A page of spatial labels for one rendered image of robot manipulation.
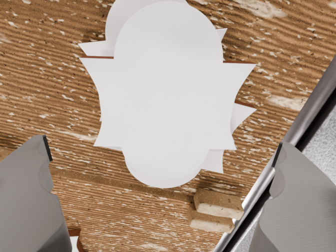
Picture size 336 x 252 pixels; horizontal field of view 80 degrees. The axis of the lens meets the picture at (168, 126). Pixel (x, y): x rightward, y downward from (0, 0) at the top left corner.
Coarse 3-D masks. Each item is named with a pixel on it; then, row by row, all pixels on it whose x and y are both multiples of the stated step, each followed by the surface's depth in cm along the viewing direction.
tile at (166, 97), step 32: (128, 32) 13; (160, 32) 13; (192, 32) 13; (96, 64) 14; (128, 64) 14; (160, 64) 14; (192, 64) 14; (224, 64) 14; (128, 96) 15; (160, 96) 15; (192, 96) 15; (224, 96) 15; (128, 128) 17; (160, 128) 17; (192, 128) 17; (224, 128) 17; (128, 160) 18; (160, 160) 18; (192, 160) 18
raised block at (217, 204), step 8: (200, 192) 25; (208, 192) 25; (216, 192) 26; (200, 200) 24; (208, 200) 24; (216, 200) 25; (224, 200) 25; (232, 200) 25; (200, 208) 24; (208, 208) 24; (216, 208) 24; (224, 208) 24; (232, 208) 24; (240, 208) 25; (224, 216) 25; (232, 216) 25; (240, 216) 25
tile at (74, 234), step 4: (68, 232) 29; (72, 232) 29; (76, 232) 29; (72, 236) 29; (76, 236) 29; (72, 240) 29; (76, 240) 29; (72, 244) 29; (76, 244) 30; (80, 244) 31; (72, 248) 30; (76, 248) 30; (80, 248) 31
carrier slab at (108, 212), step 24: (72, 192) 26; (96, 192) 26; (120, 192) 26; (144, 192) 26; (168, 192) 27; (72, 216) 28; (96, 216) 28; (120, 216) 28; (144, 216) 29; (168, 216) 29; (96, 240) 31; (120, 240) 31; (144, 240) 31; (168, 240) 31; (192, 240) 31; (216, 240) 31
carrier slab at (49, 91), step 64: (0, 0) 16; (64, 0) 16; (192, 0) 17; (256, 0) 17; (320, 0) 17; (0, 64) 19; (64, 64) 19; (256, 64) 19; (320, 64) 19; (0, 128) 22; (64, 128) 22; (256, 128) 22; (192, 192) 26
